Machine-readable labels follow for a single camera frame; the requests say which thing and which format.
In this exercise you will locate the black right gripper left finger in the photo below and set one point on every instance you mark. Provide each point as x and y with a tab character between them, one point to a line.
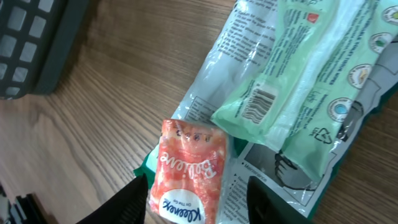
128	206

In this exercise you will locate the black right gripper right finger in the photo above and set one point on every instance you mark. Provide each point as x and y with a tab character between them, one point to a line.
263	209

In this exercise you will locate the green glove package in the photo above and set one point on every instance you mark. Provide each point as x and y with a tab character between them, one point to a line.
241	50

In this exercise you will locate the orange tissue pack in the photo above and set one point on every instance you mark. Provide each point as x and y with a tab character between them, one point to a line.
190	173

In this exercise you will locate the light green sachet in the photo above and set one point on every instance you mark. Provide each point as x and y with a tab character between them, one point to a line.
323	54

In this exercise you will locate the grey plastic basket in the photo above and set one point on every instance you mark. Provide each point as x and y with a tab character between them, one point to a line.
36	39

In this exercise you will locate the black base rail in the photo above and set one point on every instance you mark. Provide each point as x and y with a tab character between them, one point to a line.
24	210

